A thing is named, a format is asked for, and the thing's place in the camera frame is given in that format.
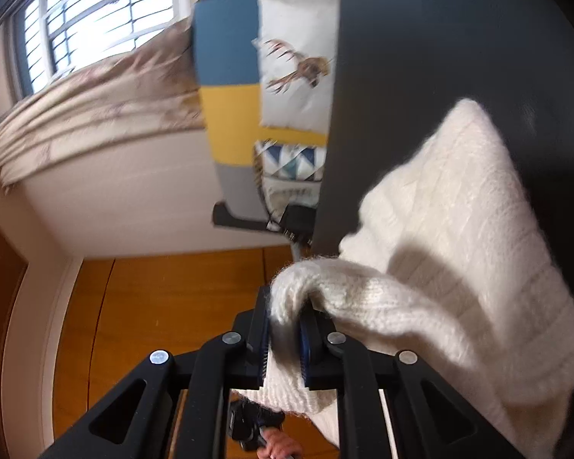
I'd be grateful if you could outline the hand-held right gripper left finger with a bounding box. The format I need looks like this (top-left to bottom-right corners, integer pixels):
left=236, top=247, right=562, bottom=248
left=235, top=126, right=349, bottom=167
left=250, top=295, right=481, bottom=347
left=41, top=284, right=274, bottom=459

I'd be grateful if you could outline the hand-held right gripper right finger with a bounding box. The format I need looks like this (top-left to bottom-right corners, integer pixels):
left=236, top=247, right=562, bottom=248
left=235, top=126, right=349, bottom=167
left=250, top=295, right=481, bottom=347
left=299, top=306, right=524, bottom=459

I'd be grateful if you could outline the white knitted blanket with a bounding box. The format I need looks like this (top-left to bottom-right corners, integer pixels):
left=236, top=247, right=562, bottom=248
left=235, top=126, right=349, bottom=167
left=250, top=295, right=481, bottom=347
left=239, top=98, right=574, bottom=459

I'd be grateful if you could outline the person's left hand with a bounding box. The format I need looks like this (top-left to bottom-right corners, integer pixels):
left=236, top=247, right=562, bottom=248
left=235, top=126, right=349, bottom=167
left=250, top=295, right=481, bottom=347
left=262, top=428, right=305, bottom=459

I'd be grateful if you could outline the black rolled mat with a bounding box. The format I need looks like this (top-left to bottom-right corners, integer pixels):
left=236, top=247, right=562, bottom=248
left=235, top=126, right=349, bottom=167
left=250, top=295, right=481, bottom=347
left=213, top=202, right=271, bottom=231

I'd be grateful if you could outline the black handbag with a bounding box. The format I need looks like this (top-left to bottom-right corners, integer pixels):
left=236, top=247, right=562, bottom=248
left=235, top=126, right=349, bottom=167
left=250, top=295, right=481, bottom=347
left=265, top=203, right=316, bottom=249

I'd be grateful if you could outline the triangle print pillow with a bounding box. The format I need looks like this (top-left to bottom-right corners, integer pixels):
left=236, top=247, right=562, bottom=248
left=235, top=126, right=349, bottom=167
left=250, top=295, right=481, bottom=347
left=253, top=140, right=327, bottom=216

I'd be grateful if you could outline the grey yellow blue sofa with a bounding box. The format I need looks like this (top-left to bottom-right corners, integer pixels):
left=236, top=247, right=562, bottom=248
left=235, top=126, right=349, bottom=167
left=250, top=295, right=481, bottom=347
left=191, top=0, right=342, bottom=259

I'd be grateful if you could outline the beige patterned curtain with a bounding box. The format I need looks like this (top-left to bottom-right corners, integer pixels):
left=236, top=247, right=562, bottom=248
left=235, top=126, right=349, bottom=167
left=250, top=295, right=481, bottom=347
left=0, top=13, right=209, bottom=187

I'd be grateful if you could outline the deer print pillow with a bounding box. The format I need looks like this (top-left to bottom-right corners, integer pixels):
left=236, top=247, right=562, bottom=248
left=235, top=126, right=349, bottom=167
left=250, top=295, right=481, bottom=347
left=253, top=0, right=341, bottom=132

